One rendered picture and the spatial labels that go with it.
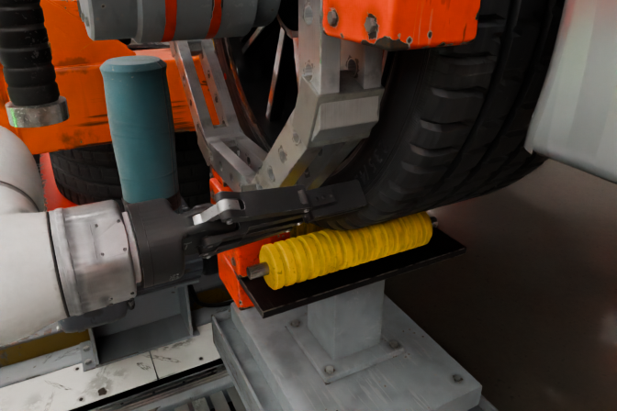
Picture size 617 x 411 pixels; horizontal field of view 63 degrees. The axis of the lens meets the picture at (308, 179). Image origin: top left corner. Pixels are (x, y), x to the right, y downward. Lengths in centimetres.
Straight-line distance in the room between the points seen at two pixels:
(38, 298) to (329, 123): 26
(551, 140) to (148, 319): 106
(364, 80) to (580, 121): 17
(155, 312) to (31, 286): 85
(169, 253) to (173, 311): 84
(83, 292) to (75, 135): 69
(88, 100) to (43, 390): 59
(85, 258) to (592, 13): 38
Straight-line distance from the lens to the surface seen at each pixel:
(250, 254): 70
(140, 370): 118
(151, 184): 77
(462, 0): 36
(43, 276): 43
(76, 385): 119
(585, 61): 35
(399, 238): 70
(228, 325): 114
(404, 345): 98
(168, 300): 125
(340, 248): 65
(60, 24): 108
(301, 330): 97
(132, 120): 73
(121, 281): 43
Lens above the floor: 87
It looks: 24 degrees down
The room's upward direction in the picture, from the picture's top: straight up
